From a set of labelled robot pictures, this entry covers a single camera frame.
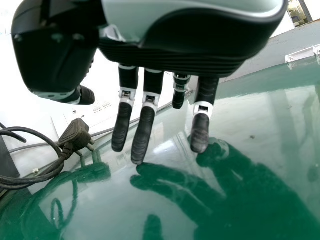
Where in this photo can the small white connector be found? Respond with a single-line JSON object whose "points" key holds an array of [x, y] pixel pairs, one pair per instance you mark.
{"points": [[35, 170]]}

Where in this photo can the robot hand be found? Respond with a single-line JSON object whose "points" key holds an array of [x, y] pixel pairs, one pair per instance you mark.
{"points": [[190, 37]]}

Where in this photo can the white socket strip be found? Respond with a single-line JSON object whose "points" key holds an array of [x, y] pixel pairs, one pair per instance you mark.
{"points": [[100, 117]]}

